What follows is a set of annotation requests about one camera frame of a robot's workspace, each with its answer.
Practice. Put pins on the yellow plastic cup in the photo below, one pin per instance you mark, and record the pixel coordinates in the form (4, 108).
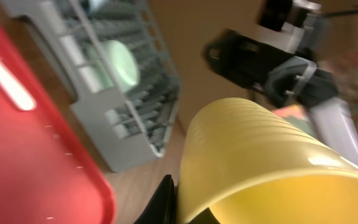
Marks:
(247, 165)

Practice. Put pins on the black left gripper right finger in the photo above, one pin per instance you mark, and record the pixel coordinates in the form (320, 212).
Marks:
(205, 217)

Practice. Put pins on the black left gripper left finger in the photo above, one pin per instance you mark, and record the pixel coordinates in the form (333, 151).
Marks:
(161, 207)

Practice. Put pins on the grey dishwasher rack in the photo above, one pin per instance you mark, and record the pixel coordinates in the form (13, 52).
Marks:
(127, 128)

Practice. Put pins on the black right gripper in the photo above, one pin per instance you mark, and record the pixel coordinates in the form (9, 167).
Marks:
(242, 60)

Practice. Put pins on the white plastic spoon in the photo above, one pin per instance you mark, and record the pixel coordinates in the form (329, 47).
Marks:
(15, 90)

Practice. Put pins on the green bowl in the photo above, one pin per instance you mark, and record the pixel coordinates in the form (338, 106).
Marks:
(124, 63)

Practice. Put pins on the red serving tray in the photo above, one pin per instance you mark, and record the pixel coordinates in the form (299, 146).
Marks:
(46, 175)

